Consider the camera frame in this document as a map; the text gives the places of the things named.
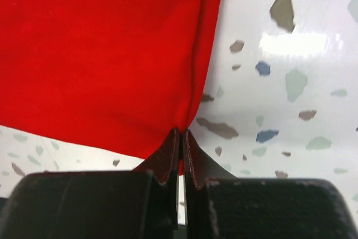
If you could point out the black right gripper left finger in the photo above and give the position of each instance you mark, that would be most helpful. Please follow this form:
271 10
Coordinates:
163 164

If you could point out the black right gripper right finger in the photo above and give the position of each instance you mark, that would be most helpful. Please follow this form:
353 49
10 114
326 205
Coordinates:
199 170

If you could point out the red t shirt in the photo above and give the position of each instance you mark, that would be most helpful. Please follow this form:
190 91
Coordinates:
111 74

